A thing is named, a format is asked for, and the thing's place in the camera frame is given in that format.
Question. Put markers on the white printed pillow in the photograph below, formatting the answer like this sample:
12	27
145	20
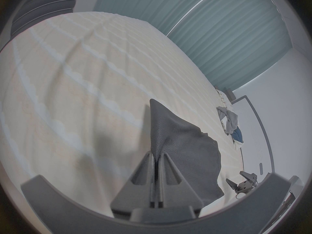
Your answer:
224	100

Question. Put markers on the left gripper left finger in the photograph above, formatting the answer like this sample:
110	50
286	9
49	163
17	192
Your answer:
143	191

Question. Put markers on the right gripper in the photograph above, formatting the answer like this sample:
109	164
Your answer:
247	184

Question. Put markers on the black T-shirt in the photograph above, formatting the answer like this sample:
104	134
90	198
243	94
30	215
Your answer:
190	150

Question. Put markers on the black chest of drawers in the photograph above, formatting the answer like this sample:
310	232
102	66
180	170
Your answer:
43	11

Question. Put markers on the blue-green curtain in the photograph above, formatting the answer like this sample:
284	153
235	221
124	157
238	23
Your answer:
231	38
146	4

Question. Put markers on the grey bedside table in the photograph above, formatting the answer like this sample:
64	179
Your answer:
230	94

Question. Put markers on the white garment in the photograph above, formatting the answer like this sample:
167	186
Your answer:
223	123
238	144

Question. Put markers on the dark blue garment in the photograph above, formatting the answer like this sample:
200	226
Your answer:
237	135

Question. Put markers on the grey garment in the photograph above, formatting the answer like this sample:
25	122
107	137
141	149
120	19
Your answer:
231	118

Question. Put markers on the bed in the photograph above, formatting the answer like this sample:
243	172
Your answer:
73	82

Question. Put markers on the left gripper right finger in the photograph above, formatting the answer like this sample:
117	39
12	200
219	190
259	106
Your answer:
175	191

